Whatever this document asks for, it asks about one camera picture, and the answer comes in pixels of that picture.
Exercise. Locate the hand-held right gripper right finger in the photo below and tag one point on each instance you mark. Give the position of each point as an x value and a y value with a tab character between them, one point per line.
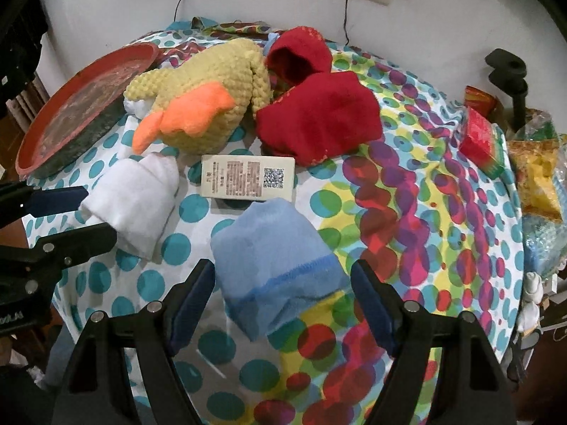
372	305

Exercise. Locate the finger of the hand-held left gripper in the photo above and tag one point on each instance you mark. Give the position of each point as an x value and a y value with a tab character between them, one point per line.
62	199
79	241

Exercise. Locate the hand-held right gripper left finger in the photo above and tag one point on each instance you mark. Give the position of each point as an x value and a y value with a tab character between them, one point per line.
195	301

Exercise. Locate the white sock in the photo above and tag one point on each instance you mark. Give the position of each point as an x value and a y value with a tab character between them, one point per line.
133	199
135	107

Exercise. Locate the light blue sock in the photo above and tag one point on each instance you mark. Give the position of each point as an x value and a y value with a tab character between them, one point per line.
270	256

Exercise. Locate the red round tray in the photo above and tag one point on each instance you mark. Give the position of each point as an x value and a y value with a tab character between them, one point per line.
75	106

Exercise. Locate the beige box with code label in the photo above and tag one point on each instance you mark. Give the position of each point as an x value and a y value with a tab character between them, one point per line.
248	177

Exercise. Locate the yellow plush duck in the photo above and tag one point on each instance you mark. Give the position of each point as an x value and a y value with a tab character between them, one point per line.
212	79

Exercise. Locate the red sock with gold trim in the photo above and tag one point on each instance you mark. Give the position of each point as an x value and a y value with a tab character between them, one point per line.
305	48

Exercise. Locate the polka dot tablecloth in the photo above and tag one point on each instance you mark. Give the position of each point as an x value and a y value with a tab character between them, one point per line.
398	212

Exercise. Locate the dark hanging jacket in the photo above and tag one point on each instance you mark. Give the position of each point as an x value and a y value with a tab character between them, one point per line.
20	22

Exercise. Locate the red and green box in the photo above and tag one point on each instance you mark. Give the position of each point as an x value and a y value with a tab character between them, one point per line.
480	141

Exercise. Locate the yellow snack bag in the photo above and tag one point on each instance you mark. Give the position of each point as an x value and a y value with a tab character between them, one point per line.
538	177

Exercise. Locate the orange snack bag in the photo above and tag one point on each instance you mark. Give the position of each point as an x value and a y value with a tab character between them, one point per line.
480	99

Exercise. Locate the green snack bag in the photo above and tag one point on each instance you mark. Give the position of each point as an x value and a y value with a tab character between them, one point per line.
542	128

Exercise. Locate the small pale blue cloth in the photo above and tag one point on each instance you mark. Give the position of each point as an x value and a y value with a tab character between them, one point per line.
271	40

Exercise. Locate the black clamp stand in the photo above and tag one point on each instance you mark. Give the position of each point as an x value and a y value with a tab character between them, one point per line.
505	64

